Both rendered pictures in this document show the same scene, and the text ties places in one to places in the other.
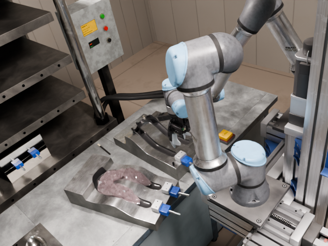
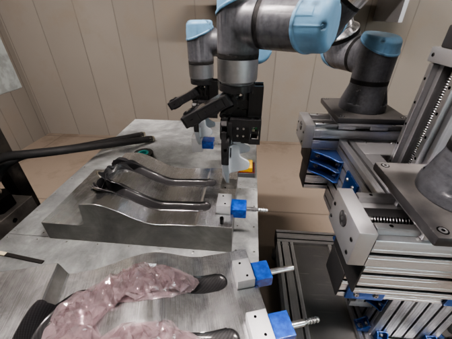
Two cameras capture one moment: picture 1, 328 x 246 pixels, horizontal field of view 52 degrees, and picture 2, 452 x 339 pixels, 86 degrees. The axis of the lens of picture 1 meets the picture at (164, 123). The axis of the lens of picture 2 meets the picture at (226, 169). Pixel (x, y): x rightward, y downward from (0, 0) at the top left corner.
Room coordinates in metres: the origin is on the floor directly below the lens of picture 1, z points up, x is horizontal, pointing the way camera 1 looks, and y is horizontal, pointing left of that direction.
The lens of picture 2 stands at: (0.88, 0.29, 1.32)
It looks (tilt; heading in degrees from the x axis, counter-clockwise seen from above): 33 degrees down; 315
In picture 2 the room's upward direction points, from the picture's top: straight up
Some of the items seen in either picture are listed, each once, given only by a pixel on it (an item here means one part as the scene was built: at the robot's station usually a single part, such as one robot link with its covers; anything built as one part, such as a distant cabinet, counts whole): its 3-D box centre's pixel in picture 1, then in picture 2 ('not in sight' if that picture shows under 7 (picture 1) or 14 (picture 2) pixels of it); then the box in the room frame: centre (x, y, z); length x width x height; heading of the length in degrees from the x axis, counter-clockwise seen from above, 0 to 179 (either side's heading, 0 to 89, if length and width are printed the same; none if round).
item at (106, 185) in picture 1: (121, 181); (124, 315); (1.15, 0.27, 0.90); 0.26 x 0.18 x 0.08; 57
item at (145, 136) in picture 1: (157, 134); (152, 183); (1.42, 0.05, 0.92); 0.35 x 0.16 x 0.09; 40
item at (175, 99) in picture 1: (184, 103); (299, 23); (1.11, -0.10, 1.31); 0.11 x 0.11 x 0.08; 10
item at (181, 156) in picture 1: (188, 161); (242, 208); (1.19, -0.08, 0.89); 0.13 x 0.05 x 0.05; 40
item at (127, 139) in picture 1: (158, 138); (151, 194); (1.44, 0.05, 0.87); 0.50 x 0.26 x 0.14; 40
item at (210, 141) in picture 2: not in sight; (211, 142); (1.47, -0.22, 0.93); 0.13 x 0.05 x 0.05; 40
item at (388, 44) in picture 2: not in sight; (374, 56); (1.15, -0.65, 1.20); 0.13 x 0.12 x 0.14; 155
